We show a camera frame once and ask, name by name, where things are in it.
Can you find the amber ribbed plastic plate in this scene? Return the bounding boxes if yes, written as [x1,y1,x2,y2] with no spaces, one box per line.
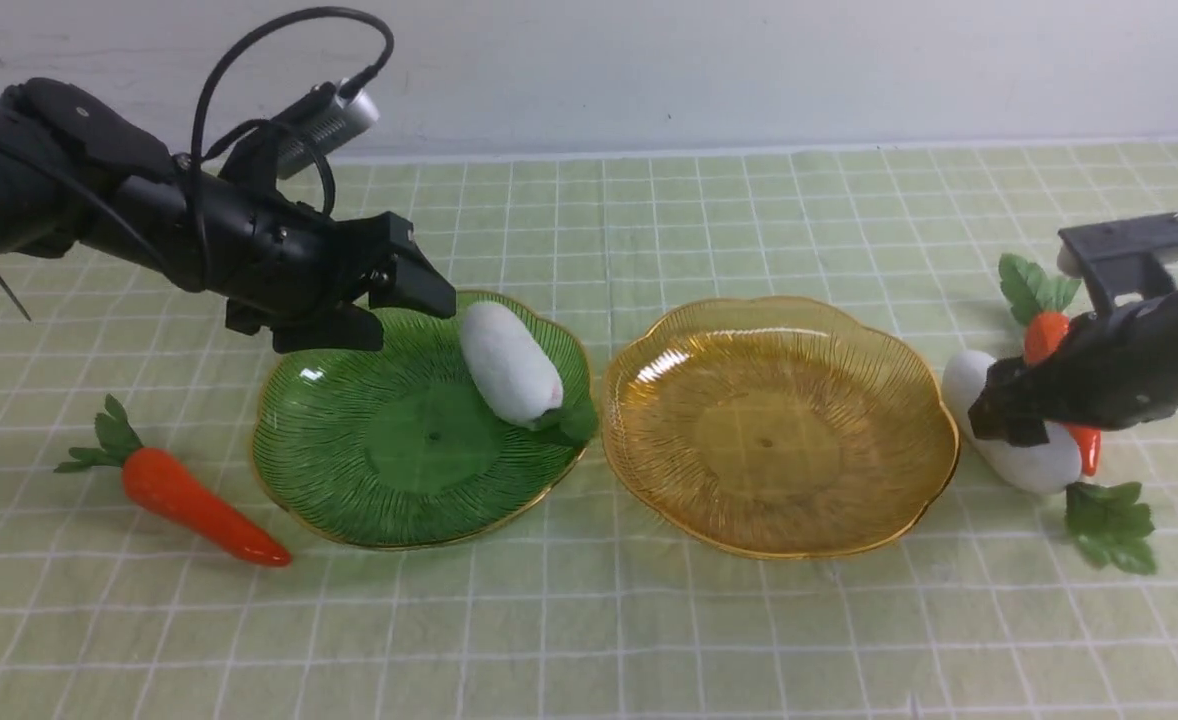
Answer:
[598,296,962,560]

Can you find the orange carrot with leaves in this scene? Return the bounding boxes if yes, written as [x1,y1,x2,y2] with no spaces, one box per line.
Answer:
[997,252,1101,495]

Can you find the grey right camera mount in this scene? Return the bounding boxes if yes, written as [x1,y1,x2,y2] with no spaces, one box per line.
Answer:
[1057,211,1178,316]

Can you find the green ribbed plastic plate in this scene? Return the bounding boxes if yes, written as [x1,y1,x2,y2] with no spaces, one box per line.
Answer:
[250,290,597,550]

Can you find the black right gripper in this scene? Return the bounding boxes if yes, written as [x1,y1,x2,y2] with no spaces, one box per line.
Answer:
[967,290,1178,447]

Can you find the white radish with leaves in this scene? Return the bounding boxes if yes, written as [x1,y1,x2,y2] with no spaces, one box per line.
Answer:
[941,350,1159,577]

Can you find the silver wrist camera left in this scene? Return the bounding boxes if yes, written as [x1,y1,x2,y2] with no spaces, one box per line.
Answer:
[273,82,380,181]

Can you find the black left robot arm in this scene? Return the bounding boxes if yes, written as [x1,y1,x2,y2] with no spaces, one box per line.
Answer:
[0,78,456,354]

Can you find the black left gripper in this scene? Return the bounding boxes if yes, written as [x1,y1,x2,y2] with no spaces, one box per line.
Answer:
[174,176,457,354]

